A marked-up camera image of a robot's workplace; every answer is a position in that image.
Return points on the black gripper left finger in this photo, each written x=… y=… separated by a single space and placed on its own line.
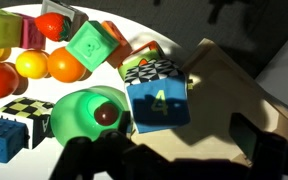
x=74 y=162

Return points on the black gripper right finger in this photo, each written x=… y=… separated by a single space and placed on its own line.
x=266 y=151

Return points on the blue number four block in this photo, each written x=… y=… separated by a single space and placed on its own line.
x=157 y=94

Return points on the checkered yellow black block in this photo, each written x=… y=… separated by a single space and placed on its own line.
x=35 y=114

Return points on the blue studded block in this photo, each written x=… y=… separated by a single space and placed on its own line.
x=12 y=139

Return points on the wooden tray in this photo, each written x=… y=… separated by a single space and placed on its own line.
x=218 y=88

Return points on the green soft block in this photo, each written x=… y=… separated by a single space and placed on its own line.
x=91 y=45

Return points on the orange green picture block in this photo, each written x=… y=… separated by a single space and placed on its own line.
x=148 y=52

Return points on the magenta soft block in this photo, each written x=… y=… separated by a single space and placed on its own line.
x=31 y=37

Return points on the grey black-white block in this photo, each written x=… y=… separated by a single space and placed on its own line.
x=76 y=16

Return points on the yellow-green soft block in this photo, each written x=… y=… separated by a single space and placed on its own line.
x=10 y=29

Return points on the green plastic bowl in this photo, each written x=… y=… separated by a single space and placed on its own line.
x=74 y=114

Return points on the dark red plum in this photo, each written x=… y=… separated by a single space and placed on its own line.
x=106 y=114

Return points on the orange fruit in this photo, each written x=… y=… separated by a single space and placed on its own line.
x=65 y=67

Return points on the red strawberry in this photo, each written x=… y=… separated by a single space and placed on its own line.
x=54 y=26

